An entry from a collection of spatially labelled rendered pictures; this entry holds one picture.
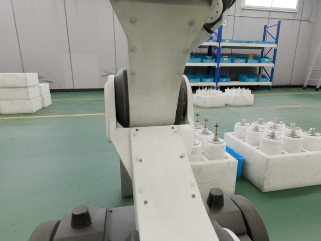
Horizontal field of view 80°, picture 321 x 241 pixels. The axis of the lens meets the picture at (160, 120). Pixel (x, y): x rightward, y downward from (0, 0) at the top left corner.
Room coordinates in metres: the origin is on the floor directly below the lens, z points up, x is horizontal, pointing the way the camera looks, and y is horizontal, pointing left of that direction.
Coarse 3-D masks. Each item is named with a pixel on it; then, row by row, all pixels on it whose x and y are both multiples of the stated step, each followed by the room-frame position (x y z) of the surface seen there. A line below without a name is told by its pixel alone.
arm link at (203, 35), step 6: (222, 18) 0.63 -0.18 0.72; (204, 24) 0.66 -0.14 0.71; (210, 24) 0.63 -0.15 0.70; (216, 24) 0.65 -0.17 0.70; (204, 30) 0.66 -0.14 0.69; (210, 30) 0.67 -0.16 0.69; (198, 36) 0.68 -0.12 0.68; (204, 36) 0.68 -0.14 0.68; (210, 36) 0.68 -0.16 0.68; (192, 42) 0.70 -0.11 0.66; (198, 42) 0.69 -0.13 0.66; (192, 48) 0.72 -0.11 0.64
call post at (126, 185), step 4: (120, 160) 0.78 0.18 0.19; (120, 164) 0.78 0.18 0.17; (120, 168) 0.78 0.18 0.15; (124, 168) 0.78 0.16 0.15; (120, 172) 0.78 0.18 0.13; (124, 172) 0.78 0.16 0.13; (120, 176) 0.78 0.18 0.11; (124, 176) 0.78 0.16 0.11; (128, 176) 0.78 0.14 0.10; (124, 180) 0.78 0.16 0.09; (128, 180) 0.78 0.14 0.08; (124, 184) 0.78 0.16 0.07; (128, 184) 0.78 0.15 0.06; (124, 188) 0.78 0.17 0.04; (128, 188) 0.78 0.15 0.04; (132, 188) 0.79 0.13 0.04; (124, 192) 0.78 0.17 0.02; (128, 192) 0.78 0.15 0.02; (132, 192) 0.79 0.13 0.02; (124, 196) 0.78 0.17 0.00; (128, 196) 0.78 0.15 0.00
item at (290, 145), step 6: (282, 138) 0.92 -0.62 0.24; (288, 138) 0.90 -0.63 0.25; (294, 138) 0.89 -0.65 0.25; (300, 138) 0.89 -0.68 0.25; (282, 144) 0.92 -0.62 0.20; (288, 144) 0.89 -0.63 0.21; (294, 144) 0.88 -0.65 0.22; (300, 144) 0.88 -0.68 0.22; (288, 150) 0.89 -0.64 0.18; (294, 150) 0.88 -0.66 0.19; (300, 150) 0.89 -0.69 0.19
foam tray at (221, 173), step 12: (204, 156) 0.83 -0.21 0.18; (228, 156) 0.83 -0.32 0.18; (192, 168) 0.75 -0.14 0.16; (204, 168) 0.76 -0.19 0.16; (216, 168) 0.77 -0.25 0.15; (228, 168) 0.78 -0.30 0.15; (204, 180) 0.76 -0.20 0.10; (216, 180) 0.77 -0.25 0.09; (228, 180) 0.78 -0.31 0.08; (204, 192) 0.76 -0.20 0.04; (228, 192) 0.78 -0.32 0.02
